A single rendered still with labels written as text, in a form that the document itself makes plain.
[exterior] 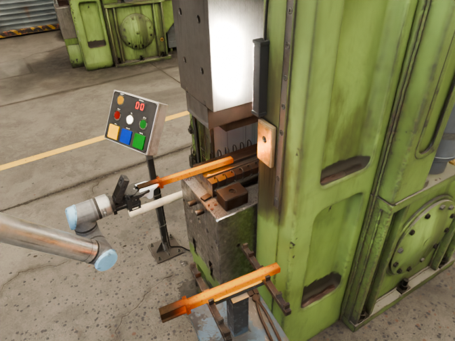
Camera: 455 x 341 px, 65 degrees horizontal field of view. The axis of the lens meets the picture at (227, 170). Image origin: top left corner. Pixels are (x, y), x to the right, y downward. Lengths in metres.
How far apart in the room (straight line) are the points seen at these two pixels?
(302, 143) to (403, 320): 1.57
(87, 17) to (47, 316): 4.66
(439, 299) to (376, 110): 1.55
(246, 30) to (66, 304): 1.99
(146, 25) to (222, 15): 5.04
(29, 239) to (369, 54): 1.26
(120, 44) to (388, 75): 5.25
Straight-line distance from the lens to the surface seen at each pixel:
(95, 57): 6.34
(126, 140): 2.02
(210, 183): 1.63
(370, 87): 1.43
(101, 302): 2.54
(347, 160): 1.52
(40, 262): 2.94
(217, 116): 1.46
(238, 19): 1.33
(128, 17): 6.23
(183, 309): 1.24
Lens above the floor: 1.97
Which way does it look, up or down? 35 degrees down
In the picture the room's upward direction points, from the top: 2 degrees counter-clockwise
